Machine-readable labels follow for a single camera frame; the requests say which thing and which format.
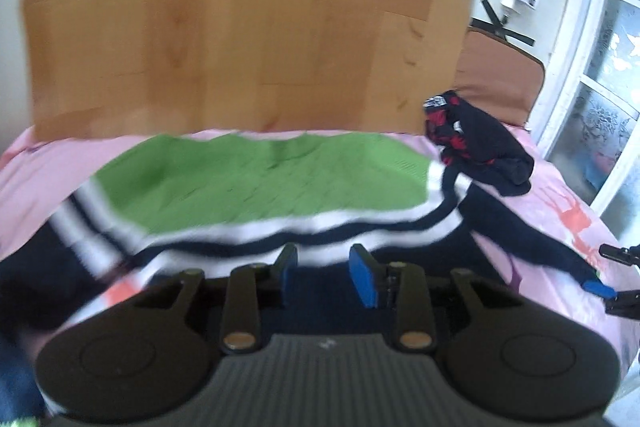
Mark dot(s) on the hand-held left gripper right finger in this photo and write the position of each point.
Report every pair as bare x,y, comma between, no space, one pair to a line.
364,279

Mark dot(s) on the black tape cross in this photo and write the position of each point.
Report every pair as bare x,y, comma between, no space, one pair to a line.
500,24

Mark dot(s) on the brown chair back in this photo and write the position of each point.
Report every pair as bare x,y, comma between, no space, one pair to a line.
500,72

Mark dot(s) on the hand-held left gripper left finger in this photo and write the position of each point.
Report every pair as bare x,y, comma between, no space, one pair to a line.
289,279

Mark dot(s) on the wooden headboard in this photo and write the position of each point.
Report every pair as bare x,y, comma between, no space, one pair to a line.
240,17

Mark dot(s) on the green navy striped sweater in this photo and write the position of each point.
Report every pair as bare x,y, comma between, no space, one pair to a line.
275,177

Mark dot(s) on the pink printed bedsheet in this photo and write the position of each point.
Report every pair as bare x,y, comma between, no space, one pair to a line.
550,207

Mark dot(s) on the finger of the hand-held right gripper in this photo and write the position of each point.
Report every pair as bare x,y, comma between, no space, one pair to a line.
620,253
600,289

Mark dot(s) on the navy red patterned underwear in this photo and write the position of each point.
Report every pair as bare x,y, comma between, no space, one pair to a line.
480,142

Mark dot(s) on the blue denim cloth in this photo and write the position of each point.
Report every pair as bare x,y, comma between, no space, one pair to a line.
17,382

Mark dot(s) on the white framed glass door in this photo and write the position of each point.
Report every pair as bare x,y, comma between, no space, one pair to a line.
590,57

